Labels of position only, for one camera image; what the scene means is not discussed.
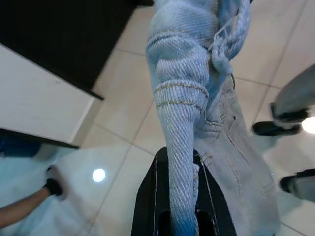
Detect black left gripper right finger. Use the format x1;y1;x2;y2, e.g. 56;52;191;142
193;149;238;236

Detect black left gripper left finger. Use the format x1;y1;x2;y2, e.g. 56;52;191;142
131;147;173;236

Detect black shoe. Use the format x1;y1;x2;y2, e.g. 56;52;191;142
252;109;310;137
279;168;315;197

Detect dark cabinet white panel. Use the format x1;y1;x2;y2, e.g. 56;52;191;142
0;0;155;149

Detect light blue denim jeans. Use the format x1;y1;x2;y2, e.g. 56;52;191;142
144;0;281;236

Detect grey lower leg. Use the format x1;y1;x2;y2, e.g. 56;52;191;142
272;62;315;121

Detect person gloved hand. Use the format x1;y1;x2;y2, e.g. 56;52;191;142
44;166;65;197

